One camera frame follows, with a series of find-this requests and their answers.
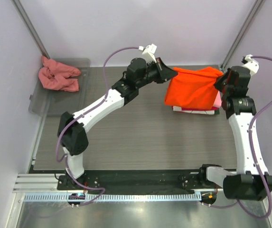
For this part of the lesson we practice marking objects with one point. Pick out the left frame post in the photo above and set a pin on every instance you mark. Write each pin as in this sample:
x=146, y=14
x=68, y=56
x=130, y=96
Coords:
x=30, y=27

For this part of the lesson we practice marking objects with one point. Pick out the slotted cable duct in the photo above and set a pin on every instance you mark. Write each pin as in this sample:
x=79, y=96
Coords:
x=80, y=197

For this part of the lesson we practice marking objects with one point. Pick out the orange t shirt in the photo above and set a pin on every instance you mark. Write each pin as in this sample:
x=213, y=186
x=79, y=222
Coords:
x=193, y=89

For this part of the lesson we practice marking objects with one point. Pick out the frame post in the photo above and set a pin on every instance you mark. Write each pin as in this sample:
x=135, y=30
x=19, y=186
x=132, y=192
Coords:
x=242, y=32
x=30, y=27

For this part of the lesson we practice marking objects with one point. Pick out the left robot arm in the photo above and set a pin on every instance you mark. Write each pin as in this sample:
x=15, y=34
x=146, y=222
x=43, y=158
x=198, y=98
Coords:
x=73, y=128

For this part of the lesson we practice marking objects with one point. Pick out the magenta folded t shirt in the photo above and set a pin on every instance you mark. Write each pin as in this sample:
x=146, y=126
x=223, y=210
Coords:
x=197, y=109

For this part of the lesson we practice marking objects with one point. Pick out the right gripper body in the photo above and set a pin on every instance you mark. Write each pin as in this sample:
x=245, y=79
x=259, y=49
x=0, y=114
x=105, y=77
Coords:
x=228, y=92

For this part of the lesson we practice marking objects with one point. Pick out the salmon pink crumpled t shirt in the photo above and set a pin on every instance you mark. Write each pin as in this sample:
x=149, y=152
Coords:
x=58, y=76

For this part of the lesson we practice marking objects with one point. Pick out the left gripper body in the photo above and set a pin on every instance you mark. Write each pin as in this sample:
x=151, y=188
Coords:
x=151, y=74

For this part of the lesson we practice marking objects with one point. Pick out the light pink folded t shirt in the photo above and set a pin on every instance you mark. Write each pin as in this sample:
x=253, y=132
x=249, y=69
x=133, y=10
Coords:
x=218, y=101

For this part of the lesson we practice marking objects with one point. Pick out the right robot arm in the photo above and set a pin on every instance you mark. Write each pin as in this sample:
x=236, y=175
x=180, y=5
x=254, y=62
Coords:
x=251, y=180

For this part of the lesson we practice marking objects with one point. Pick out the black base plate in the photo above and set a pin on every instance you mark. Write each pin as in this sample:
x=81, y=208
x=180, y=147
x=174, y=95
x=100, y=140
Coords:
x=146, y=181

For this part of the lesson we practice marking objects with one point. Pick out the clear grey plastic bin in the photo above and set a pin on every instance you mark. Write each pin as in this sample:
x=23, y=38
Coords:
x=54, y=103

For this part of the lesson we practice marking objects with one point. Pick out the right frame post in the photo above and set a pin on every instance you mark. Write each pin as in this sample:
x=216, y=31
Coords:
x=242, y=32

